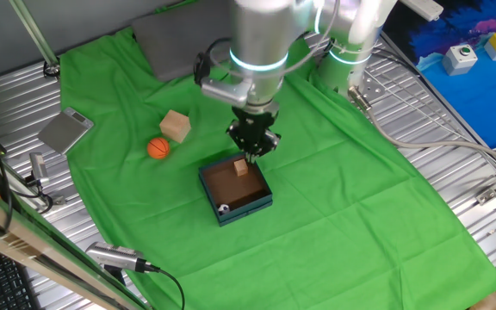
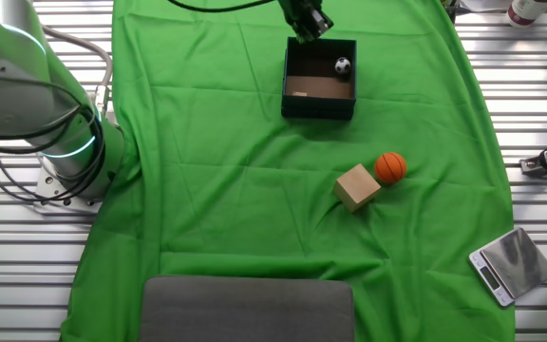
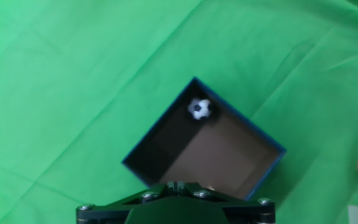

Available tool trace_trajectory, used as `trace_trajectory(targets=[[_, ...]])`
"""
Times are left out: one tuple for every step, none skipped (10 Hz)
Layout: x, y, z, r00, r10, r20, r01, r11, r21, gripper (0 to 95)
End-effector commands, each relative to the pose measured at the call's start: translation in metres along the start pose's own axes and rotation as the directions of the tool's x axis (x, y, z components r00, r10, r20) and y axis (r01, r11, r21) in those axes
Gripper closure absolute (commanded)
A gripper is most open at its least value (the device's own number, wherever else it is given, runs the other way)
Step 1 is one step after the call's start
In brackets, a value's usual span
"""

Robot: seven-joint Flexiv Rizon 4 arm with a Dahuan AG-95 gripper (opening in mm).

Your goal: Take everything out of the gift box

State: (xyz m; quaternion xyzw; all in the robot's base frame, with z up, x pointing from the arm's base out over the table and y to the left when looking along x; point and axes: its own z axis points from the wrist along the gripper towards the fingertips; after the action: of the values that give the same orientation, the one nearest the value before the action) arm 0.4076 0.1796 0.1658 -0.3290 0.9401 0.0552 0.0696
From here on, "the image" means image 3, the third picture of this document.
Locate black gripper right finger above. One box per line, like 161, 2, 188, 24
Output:
176, 181, 276, 224

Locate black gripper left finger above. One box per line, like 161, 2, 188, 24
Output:
75, 181, 176, 224

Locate dark green gift box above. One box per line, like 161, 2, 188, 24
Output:
121, 77, 288, 202

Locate small toy soccer ball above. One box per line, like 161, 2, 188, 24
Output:
187, 97, 213, 121

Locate green cloth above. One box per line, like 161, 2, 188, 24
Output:
0, 0, 358, 224

